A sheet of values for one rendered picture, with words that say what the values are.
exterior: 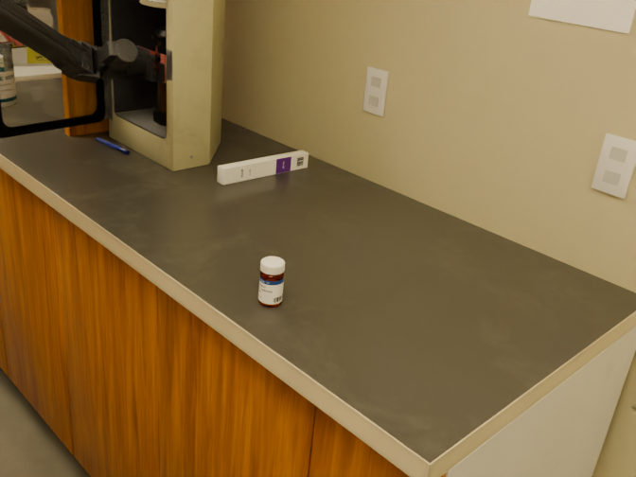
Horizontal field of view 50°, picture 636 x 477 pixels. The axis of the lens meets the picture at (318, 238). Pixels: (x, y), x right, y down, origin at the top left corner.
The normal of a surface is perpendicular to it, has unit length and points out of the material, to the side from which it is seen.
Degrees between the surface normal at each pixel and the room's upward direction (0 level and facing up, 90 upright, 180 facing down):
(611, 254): 90
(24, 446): 0
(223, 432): 90
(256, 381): 90
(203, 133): 90
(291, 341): 1
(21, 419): 0
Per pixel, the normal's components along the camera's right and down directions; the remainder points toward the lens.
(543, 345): 0.10, -0.90
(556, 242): -0.72, 0.24
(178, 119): 0.69, 0.37
